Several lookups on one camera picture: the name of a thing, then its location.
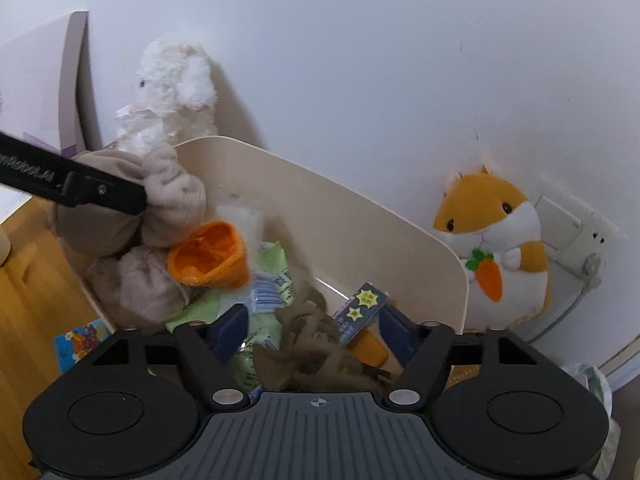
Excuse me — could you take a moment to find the green packet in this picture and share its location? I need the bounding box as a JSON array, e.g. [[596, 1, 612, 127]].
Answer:
[[167, 242, 298, 391]]

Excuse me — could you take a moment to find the white plug with cable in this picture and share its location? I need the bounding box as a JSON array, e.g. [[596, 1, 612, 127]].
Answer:
[[525, 255, 603, 341]]

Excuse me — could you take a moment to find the beige storage basket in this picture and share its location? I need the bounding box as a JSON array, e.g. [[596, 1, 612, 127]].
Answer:
[[87, 135, 468, 391]]

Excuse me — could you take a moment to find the blue-white patterned packet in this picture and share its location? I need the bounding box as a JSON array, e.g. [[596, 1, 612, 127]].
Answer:
[[247, 272, 283, 311]]

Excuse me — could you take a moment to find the orange hamster plush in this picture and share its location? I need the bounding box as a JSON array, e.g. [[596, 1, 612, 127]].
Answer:
[[432, 164, 553, 333]]

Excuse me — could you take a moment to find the lavender furniture panel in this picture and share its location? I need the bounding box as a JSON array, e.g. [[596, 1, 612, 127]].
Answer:
[[0, 10, 103, 161]]

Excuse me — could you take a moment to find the orange fabric cap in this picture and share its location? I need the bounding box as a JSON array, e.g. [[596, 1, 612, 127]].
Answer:
[[167, 221, 248, 290]]

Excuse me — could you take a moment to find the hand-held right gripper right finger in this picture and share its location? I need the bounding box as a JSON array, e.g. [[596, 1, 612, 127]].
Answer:
[[379, 305, 561, 411]]

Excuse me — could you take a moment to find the white plush bunny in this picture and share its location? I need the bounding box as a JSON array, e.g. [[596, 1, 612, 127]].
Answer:
[[112, 34, 221, 153]]

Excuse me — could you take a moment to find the colourful picture card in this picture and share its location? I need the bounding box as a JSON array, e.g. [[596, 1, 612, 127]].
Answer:
[[54, 319, 113, 376]]

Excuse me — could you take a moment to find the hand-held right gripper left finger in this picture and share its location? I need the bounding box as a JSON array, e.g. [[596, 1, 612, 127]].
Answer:
[[80, 304, 252, 410]]

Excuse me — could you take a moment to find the beige plush cloth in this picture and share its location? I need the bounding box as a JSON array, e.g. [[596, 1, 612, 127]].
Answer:
[[54, 142, 208, 333]]

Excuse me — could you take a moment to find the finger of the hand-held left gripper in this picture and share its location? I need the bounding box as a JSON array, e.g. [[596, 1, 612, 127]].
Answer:
[[61, 169, 150, 217]]

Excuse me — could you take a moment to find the brown plush toy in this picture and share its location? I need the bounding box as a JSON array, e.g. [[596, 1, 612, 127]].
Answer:
[[252, 282, 392, 393]]

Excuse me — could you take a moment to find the white plastic bag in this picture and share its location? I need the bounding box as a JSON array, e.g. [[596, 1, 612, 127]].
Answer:
[[560, 362, 621, 461]]

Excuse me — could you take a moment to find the long dark blue box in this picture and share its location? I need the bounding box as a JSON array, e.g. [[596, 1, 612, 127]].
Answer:
[[332, 281, 391, 348]]

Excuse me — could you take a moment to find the white wall socket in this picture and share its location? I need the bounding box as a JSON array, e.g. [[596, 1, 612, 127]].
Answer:
[[532, 192, 626, 281]]

